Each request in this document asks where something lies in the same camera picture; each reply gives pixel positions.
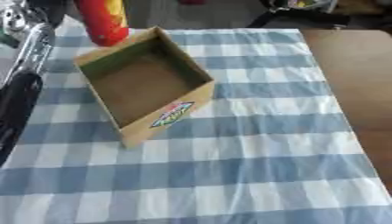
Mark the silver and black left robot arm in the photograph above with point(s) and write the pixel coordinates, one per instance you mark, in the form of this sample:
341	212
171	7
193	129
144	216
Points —
29	55

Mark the tan cardboard box green inside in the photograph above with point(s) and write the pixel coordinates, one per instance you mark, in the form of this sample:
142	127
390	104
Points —
145	84

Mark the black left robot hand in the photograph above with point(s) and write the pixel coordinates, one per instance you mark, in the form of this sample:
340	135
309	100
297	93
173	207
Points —
51	8

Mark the black bag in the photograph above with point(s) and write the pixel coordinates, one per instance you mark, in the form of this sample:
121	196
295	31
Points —
301	16

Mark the red bottle with yellow label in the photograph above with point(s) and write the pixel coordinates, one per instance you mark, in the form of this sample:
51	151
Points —
104	23

